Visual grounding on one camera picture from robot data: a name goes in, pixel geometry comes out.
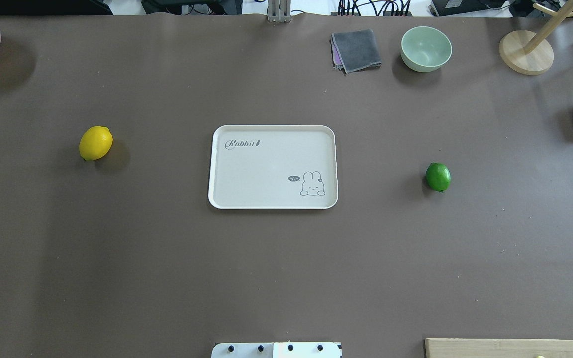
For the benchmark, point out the green lime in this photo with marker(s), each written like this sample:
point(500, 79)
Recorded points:
point(438, 177)

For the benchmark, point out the yellow lemon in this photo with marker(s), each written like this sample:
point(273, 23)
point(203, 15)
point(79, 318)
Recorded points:
point(95, 143)

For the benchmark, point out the beige rabbit tray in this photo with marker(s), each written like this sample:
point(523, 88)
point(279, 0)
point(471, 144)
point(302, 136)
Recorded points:
point(273, 167)

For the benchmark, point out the purple cloth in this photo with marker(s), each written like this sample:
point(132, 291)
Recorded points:
point(337, 62)

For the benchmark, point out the grey folded cloth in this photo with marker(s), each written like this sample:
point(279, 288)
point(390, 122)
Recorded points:
point(358, 50)

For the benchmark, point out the green ceramic bowl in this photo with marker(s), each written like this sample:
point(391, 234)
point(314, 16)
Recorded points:
point(425, 49)

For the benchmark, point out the bamboo cutting board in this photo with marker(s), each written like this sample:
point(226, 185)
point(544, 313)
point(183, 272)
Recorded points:
point(498, 348)

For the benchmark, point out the wooden cup stand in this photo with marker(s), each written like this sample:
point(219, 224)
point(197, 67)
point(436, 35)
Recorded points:
point(529, 53)

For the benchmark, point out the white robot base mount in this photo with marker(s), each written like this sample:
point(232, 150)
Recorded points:
point(312, 349)

